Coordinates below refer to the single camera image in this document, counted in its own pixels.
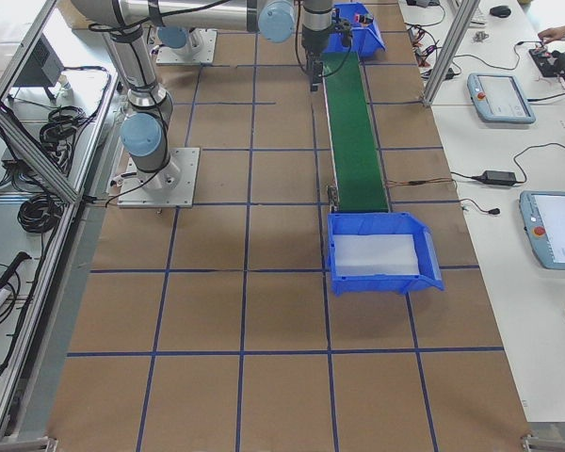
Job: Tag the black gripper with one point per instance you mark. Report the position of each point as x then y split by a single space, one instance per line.
314 42

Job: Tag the red push button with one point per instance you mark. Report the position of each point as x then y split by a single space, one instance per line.
364 19

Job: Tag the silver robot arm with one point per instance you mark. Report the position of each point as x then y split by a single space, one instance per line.
180 39
160 169

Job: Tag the person hand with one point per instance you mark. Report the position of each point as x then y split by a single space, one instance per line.
551 34

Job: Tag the blue bin left side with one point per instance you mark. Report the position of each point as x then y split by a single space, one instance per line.
366 40

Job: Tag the blue bin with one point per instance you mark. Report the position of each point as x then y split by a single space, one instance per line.
429 274
366 40

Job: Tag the green conveyor belt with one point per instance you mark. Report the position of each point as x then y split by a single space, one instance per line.
356 164

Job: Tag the teach pendant far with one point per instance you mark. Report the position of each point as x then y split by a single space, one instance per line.
499 98

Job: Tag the teach pendant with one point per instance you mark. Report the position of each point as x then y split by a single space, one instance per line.
543 213
499 98

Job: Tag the black computer mouse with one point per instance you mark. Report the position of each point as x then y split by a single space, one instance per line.
500 11

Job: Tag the white foam pad right bin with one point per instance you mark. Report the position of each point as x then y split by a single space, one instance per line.
375 254

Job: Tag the blue bin right side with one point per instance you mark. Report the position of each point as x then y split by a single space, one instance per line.
429 274

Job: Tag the black power adapter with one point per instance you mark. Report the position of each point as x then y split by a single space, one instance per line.
499 178

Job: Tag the grey control box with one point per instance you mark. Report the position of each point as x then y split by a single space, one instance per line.
43 67

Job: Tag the teach pendant near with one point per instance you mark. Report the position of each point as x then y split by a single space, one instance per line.
543 213

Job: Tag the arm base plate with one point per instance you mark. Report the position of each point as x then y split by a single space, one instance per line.
173 186
205 56

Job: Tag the aluminium frame post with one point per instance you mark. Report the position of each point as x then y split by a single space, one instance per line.
450 47

